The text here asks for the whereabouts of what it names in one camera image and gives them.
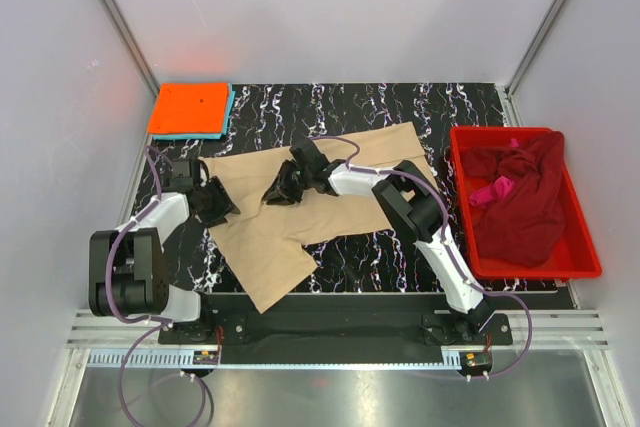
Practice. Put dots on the right controller board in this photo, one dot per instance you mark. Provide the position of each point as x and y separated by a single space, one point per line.
482 360

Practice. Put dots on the black marble-pattern mat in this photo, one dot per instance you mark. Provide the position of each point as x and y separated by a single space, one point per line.
274 115

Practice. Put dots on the aluminium corner post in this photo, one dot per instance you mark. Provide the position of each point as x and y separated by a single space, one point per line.
127 37
550 18

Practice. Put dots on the right aluminium corner post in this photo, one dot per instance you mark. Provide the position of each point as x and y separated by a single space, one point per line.
550 18

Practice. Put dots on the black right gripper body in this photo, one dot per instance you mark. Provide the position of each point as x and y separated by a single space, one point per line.
291 180

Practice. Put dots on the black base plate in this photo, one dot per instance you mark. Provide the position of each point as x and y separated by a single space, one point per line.
423 318

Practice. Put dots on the left controller board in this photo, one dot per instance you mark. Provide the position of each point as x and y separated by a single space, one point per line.
206 357

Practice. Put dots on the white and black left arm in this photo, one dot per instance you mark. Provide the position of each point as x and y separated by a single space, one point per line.
128 274

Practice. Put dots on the left aluminium corner post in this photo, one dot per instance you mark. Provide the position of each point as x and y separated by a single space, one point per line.
127 37

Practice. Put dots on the controller board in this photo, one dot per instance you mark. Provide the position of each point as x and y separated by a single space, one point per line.
206 357
482 360

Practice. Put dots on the dark red t-shirt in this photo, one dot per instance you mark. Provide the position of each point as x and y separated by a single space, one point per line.
524 227

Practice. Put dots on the folded orange t-shirt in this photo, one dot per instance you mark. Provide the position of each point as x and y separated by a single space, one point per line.
189 108

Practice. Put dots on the beige t-shirt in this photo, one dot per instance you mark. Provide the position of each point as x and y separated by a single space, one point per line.
264 244

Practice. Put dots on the aluminium frame rail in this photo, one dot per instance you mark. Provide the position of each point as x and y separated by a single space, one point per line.
137 346

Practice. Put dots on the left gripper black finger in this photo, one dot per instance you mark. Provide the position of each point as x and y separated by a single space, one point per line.
204 211
222 204

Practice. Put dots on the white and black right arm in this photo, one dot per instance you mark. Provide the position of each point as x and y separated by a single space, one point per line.
415 211

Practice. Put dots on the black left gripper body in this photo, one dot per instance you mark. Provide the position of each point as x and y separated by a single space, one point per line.
211 202

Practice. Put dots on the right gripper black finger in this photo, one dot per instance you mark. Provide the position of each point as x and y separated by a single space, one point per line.
282 197
286 178

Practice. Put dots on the folded teal t-shirt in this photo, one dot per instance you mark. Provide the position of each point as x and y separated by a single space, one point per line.
225 117

